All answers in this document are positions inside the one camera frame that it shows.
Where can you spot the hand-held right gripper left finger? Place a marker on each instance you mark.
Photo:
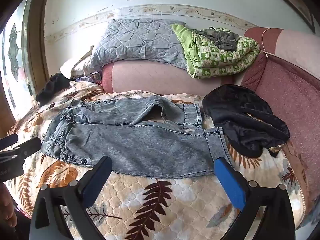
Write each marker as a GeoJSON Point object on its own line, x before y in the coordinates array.
{"type": "Point", "coordinates": [97, 180]}

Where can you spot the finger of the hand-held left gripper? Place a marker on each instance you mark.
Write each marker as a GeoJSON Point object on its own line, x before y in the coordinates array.
{"type": "Point", "coordinates": [7, 141]}
{"type": "Point", "coordinates": [27, 147]}

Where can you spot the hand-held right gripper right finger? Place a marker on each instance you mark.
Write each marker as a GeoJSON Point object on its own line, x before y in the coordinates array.
{"type": "Point", "coordinates": [230, 182]}

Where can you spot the grey-blue denim pants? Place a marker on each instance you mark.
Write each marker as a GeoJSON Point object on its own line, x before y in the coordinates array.
{"type": "Point", "coordinates": [137, 142]}

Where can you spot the person's left hand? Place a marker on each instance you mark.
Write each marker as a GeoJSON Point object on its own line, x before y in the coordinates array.
{"type": "Point", "coordinates": [7, 205]}

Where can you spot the leaf print fleece blanket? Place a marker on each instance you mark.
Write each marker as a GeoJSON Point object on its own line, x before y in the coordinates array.
{"type": "Point", "coordinates": [150, 205]}

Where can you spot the black velvet garment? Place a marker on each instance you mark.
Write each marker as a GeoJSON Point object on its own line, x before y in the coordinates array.
{"type": "Point", "coordinates": [237, 120]}

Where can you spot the black crumpled cloth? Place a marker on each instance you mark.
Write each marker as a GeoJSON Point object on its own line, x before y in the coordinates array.
{"type": "Point", "coordinates": [55, 85]}

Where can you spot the stained glass window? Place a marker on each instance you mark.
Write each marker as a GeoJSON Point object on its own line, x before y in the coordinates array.
{"type": "Point", "coordinates": [13, 50]}

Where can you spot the white pillow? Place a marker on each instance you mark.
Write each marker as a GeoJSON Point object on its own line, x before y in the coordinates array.
{"type": "Point", "coordinates": [75, 67]}

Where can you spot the green patterned quilt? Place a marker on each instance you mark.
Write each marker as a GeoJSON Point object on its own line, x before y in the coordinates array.
{"type": "Point", "coordinates": [225, 62]}

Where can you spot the pink red upholstered sofa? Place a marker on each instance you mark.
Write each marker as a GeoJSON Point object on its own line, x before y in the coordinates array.
{"type": "Point", "coordinates": [162, 77]}

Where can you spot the grey quilted bedspread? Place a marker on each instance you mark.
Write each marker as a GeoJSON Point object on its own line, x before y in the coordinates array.
{"type": "Point", "coordinates": [137, 42]}

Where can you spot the grey crumpled cloth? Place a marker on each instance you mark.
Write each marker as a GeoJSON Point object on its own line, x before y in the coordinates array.
{"type": "Point", "coordinates": [220, 38]}

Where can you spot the wooden window frame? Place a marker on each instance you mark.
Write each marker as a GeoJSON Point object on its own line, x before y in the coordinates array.
{"type": "Point", "coordinates": [37, 42]}

